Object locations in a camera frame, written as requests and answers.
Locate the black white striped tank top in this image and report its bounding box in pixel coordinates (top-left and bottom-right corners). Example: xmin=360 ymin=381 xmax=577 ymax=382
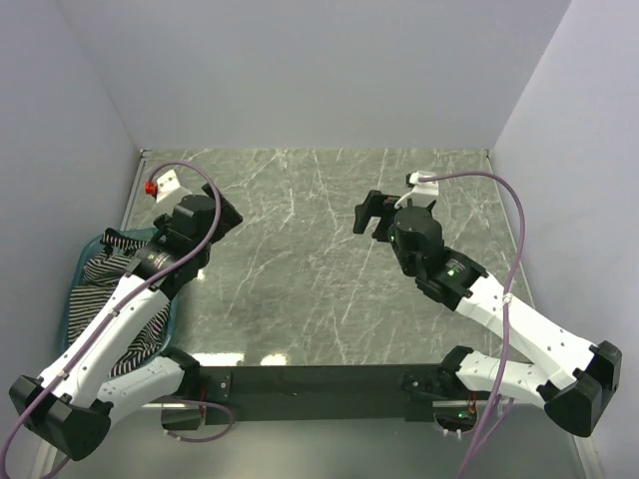
xmin=68 ymin=227 xmax=174 ymax=378

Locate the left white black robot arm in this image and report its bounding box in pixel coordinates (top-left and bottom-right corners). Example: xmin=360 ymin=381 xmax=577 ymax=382
xmin=9 ymin=186 xmax=243 ymax=461

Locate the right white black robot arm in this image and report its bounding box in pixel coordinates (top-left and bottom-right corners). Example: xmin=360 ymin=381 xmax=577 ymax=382
xmin=352 ymin=190 xmax=622 ymax=437

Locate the teal plastic laundry basket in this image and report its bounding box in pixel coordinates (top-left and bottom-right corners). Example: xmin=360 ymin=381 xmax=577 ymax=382
xmin=63 ymin=227 xmax=182 ymax=360

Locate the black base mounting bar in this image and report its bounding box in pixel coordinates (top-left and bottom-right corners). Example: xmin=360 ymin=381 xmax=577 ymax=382
xmin=178 ymin=364 xmax=488 ymax=422

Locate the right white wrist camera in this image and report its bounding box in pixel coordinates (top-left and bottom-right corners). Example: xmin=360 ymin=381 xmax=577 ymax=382
xmin=394 ymin=171 xmax=439 ymax=210

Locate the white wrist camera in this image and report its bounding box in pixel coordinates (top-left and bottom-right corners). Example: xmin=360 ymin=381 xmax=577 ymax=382
xmin=144 ymin=170 xmax=192 ymax=205
xmin=394 ymin=171 xmax=439 ymax=210

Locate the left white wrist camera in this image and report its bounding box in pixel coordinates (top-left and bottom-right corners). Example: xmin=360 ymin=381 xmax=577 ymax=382
xmin=144 ymin=170 xmax=192 ymax=205

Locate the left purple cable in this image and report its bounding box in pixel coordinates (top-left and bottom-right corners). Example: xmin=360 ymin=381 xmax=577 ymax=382
xmin=0 ymin=160 xmax=237 ymax=479

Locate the purple cable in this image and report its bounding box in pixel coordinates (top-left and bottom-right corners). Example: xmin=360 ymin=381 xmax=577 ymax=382
xmin=417 ymin=170 xmax=526 ymax=479
xmin=0 ymin=160 xmax=237 ymax=479

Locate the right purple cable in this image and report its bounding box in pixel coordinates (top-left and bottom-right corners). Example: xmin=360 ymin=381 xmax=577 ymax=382
xmin=417 ymin=170 xmax=526 ymax=479

